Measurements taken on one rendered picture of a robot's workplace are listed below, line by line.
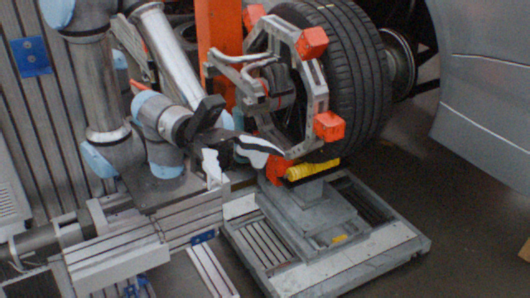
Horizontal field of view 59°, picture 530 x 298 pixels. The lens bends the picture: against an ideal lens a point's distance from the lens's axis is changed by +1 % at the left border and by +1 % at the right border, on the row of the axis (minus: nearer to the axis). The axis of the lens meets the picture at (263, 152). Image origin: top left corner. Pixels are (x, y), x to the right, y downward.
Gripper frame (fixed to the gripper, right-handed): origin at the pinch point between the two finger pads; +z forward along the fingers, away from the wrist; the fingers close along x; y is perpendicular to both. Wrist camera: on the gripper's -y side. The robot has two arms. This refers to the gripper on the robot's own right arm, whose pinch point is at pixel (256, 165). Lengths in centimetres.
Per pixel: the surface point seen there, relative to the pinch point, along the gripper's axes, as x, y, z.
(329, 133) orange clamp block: -70, 29, -33
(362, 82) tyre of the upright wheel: -86, 14, -34
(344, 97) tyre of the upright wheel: -78, 18, -35
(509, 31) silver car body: -98, -12, 2
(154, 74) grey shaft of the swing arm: -125, 82, -226
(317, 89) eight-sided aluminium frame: -72, 17, -42
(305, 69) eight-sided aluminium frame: -71, 11, -48
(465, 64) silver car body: -103, 3, -8
